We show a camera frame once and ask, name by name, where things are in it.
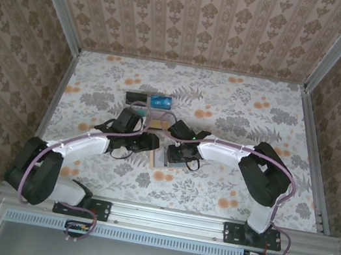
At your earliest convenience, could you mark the beige card holder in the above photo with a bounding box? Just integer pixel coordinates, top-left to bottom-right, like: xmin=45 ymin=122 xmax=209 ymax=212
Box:
xmin=147 ymin=148 xmax=188 ymax=174

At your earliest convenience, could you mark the light blue card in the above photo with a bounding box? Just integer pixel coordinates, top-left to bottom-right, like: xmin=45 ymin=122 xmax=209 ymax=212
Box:
xmin=152 ymin=151 xmax=170 ymax=168

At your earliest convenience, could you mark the black card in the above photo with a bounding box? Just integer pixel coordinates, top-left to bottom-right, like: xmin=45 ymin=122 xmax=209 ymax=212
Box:
xmin=124 ymin=90 xmax=148 ymax=108

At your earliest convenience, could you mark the clear acrylic card organizer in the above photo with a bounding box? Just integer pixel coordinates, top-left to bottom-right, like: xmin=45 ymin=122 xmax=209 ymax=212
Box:
xmin=119 ymin=87 xmax=176 ymax=135

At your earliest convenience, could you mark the gold card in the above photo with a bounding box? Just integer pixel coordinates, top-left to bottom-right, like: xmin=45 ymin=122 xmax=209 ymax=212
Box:
xmin=147 ymin=118 xmax=164 ymax=133

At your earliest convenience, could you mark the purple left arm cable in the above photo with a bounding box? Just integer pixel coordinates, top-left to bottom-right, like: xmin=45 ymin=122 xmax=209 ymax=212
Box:
xmin=11 ymin=83 xmax=153 ymax=252

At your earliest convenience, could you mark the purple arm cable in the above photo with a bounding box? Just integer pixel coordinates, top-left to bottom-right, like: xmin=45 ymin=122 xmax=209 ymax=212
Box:
xmin=11 ymin=83 xmax=153 ymax=252
xmin=136 ymin=110 xmax=310 ymax=255

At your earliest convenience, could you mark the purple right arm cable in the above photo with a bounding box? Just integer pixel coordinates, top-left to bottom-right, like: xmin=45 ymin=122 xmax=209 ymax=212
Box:
xmin=136 ymin=110 xmax=310 ymax=255

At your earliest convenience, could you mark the aluminium mounting rail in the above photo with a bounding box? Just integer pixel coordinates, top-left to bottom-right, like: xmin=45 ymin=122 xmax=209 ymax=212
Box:
xmin=0 ymin=179 xmax=341 ymax=255

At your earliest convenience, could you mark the aluminium table side rail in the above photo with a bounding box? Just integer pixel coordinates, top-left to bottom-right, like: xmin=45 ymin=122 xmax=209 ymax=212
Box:
xmin=22 ymin=44 xmax=82 ymax=162
xmin=275 ymin=86 xmax=341 ymax=237

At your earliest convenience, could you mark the grey slotted cable duct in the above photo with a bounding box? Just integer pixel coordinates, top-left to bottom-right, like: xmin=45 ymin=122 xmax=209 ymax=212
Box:
xmin=3 ymin=206 xmax=247 ymax=255

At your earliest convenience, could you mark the aluminium frame post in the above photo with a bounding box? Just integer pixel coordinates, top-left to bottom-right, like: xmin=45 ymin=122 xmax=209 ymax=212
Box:
xmin=12 ymin=0 xmax=91 ymax=56
xmin=302 ymin=0 xmax=341 ymax=99

